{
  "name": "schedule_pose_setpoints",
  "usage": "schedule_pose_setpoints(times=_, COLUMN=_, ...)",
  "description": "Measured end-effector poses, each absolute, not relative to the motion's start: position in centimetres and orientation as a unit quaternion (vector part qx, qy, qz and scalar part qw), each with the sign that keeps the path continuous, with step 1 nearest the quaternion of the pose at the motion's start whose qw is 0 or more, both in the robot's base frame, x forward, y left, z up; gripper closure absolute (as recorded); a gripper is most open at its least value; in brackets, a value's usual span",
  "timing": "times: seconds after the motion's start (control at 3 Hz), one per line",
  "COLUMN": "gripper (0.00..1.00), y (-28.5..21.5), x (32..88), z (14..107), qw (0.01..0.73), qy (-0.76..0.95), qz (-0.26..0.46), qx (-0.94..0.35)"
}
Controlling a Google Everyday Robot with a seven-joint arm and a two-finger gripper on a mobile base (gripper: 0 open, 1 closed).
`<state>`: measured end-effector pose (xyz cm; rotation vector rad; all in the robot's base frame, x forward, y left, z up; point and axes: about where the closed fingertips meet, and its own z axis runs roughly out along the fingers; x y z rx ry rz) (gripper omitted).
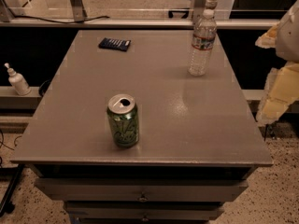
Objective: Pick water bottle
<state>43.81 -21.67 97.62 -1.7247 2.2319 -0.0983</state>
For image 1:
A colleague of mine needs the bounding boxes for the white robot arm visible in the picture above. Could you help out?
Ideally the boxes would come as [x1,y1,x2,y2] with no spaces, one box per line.
[255,0,299,126]

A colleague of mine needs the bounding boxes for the black cable on ledge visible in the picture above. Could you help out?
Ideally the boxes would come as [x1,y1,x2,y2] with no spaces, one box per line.
[0,0,110,24]

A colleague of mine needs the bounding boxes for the grey drawer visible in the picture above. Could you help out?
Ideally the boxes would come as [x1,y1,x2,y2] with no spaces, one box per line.
[64,202,223,220]
[35,178,248,203]

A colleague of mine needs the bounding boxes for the metal frame post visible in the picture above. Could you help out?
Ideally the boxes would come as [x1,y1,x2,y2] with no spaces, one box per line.
[191,0,206,23]
[69,0,87,22]

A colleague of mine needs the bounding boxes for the dark blue snack packet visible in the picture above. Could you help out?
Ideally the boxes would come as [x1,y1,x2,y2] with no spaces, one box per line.
[98,37,131,52]

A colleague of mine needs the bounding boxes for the upper grey drawer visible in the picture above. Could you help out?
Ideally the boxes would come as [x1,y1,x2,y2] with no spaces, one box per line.
[35,178,248,203]

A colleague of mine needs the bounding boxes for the lower grey drawer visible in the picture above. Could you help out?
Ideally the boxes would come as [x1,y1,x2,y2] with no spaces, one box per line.
[64,202,223,220]

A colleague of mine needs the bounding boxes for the green soda can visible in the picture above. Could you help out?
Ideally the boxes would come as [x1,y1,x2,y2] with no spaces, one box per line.
[107,94,139,148]

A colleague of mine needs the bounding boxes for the black stand leg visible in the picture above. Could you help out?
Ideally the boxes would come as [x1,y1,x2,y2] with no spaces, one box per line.
[0,164,24,217]

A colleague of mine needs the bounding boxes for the white pump dispenser bottle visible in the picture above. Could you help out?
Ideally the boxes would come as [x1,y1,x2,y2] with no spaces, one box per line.
[5,63,31,96]

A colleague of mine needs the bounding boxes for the metal frame post left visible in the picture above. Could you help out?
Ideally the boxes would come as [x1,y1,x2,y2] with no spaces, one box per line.
[69,0,87,22]

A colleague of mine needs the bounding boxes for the metal frame post right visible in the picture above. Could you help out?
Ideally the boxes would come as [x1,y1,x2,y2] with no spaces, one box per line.
[191,0,206,23]

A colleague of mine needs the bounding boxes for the clear plastic water bottle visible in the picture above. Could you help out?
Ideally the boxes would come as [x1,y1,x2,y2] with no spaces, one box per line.
[188,9,217,77]

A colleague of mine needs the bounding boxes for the grey drawer cabinet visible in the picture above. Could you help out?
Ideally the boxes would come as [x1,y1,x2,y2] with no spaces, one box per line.
[12,30,272,224]

